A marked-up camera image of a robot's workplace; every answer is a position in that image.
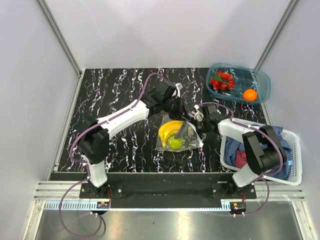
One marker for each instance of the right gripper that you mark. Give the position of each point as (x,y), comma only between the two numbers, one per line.
(182,130)

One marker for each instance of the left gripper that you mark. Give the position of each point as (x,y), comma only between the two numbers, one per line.
(181,113)

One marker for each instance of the clear polka dot zip bag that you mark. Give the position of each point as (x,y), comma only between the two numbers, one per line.
(193,141)

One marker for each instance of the fake lychee bunch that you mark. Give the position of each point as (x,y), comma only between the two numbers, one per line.
(222,81)

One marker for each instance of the fake orange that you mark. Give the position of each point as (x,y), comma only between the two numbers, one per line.
(250,95)

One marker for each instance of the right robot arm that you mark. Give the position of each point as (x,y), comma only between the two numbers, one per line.
(264,152)

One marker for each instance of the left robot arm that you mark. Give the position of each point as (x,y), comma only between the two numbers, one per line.
(93,143)

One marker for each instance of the fake banana bunch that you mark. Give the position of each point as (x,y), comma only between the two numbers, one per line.
(169,129)

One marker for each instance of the fake green apple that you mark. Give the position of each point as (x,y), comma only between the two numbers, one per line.
(174,143)

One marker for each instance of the blue checkered cloth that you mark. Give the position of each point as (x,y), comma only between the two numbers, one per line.
(232,145)

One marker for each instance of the red cloth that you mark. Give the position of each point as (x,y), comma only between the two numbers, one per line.
(240,159)

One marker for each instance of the teal plastic container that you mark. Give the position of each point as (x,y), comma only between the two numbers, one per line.
(245,78)

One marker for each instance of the white laundry basket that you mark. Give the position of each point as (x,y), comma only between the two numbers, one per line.
(295,150)

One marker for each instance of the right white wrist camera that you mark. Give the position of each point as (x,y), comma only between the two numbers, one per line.
(196,114)

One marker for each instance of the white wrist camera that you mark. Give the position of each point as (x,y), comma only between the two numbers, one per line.
(177,91)
(196,114)

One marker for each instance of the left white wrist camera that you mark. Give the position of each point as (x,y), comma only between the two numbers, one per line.
(177,91)

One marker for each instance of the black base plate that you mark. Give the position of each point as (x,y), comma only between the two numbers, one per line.
(167,190)

